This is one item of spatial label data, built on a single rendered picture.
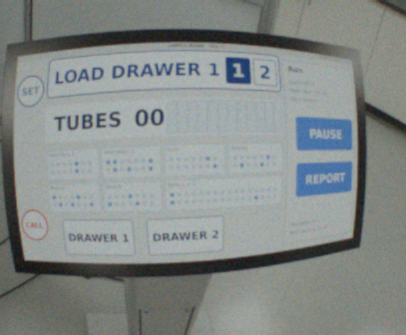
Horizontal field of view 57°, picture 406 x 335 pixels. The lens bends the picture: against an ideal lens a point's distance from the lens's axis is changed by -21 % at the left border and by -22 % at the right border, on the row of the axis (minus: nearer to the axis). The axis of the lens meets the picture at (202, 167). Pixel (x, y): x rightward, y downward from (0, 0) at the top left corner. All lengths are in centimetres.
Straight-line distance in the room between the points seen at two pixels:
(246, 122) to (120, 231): 20
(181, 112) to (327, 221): 25
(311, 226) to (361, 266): 136
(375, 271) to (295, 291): 45
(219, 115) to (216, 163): 6
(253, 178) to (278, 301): 118
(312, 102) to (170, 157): 20
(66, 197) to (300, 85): 33
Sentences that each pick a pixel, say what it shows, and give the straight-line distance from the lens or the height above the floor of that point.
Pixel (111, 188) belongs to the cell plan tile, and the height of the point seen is 105.
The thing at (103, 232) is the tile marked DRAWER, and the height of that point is 101.
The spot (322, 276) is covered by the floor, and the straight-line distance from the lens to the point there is 184.
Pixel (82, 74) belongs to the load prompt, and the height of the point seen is 116.
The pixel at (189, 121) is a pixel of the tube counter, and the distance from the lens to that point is 54.
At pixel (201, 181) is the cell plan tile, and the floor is 105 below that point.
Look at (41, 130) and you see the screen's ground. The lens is 53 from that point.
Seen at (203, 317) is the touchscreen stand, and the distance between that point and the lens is 158.
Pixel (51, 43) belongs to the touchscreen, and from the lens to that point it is 54.
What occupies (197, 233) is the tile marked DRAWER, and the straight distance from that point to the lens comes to 56.
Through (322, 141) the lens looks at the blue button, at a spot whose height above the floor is 109.
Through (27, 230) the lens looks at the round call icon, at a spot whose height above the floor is 101.
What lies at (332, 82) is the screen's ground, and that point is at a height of 115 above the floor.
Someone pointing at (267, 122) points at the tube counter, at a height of 111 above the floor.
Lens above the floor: 145
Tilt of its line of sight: 45 degrees down
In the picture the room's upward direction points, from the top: 12 degrees clockwise
